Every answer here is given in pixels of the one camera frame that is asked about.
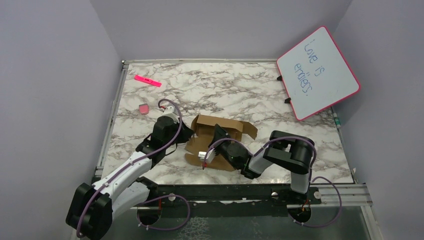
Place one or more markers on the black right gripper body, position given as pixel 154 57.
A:
pixel 221 149

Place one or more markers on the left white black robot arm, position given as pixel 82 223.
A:
pixel 94 207

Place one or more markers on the pink eraser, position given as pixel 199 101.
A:
pixel 143 109

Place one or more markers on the green capped marker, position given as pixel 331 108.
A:
pixel 336 120

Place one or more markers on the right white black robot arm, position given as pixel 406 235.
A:
pixel 292 152

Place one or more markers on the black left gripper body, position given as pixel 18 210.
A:
pixel 175 129

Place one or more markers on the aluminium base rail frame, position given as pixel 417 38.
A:
pixel 244 91

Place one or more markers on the pink highlighter marker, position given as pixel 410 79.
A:
pixel 148 81

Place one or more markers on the brown cardboard box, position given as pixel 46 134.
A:
pixel 204 129

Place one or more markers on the pink framed whiteboard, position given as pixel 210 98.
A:
pixel 316 75

